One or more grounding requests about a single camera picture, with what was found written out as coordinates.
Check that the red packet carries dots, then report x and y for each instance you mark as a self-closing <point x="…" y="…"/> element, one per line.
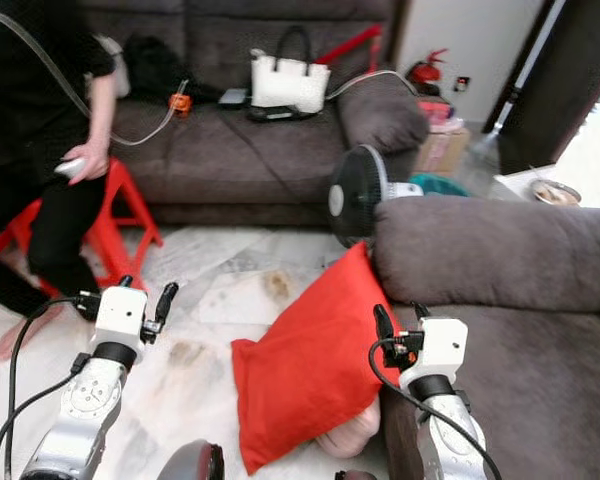
<point x="435" y="112"/>

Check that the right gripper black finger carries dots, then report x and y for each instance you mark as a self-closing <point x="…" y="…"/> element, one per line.
<point x="420" y="309"/>
<point x="384" y="322"/>

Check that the teal cloth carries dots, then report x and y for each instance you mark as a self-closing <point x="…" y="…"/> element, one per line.
<point x="438" y="185"/>

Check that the black bag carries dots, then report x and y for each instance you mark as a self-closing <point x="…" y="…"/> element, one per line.
<point x="155" y="68"/>

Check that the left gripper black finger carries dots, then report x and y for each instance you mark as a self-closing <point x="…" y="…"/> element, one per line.
<point x="167" y="303"/>
<point x="125" y="283"/>

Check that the red plastic stool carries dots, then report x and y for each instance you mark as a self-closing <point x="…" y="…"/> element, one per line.
<point x="118" y="220"/>

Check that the dark grey long sofa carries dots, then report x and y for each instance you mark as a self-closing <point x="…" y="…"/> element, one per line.
<point x="240" y="160"/>

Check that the round metal bowl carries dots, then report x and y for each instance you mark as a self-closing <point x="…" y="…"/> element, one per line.
<point x="555" y="193"/>

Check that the robot leg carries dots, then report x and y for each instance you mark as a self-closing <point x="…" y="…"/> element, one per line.
<point x="355" y="476"/>
<point x="190" y="462"/>

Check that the robot left leg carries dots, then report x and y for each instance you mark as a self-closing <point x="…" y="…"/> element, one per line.
<point x="190" y="462"/>

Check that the small white device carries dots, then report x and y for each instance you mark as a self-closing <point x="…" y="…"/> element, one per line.
<point x="70" y="168"/>

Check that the white side table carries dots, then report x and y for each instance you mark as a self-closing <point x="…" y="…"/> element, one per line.
<point x="512" y="185"/>

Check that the wall socket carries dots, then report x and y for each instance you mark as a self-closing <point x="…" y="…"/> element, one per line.
<point x="461" y="84"/>

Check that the black flat device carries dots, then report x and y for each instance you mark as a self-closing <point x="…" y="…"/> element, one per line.
<point x="280" y="113"/>

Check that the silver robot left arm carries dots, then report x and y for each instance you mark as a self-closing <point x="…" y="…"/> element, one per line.
<point x="85" y="405"/>

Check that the dark door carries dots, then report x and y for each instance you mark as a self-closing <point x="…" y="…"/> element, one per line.
<point x="550" y="80"/>

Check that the red fire extinguisher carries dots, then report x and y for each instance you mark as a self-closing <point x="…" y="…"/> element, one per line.
<point x="426" y="72"/>

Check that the black floor fan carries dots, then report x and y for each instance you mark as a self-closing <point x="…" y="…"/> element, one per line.
<point x="350" y="197"/>

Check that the dark grey two-seat sofa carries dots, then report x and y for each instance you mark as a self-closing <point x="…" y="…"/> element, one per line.
<point x="500" y="260"/>

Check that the brown cardboard box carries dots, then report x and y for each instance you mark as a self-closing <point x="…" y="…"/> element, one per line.
<point x="443" y="152"/>

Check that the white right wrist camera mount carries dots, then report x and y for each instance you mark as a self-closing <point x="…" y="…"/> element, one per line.
<point x="443" y="348"/>

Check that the red bar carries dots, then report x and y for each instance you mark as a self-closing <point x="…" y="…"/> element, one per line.
<point x="350" y="45"/>

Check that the pink plush cushion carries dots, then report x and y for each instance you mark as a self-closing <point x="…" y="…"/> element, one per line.
<point x="350" y="435"/>

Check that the robot right leg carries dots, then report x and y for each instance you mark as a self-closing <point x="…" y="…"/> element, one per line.
<point x="355" y="476"/>

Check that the red pillow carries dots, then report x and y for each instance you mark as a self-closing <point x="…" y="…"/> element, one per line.
<point x="310" y="365"/>

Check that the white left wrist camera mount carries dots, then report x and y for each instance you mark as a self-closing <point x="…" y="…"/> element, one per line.
<point x="120" y="312"/>

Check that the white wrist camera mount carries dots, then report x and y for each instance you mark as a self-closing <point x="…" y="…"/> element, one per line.
<point x="443" y="348"/>
<point x="120" y="312"/>

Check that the small dark box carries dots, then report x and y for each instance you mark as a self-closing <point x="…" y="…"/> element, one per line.
<point x="233" y="97"/>

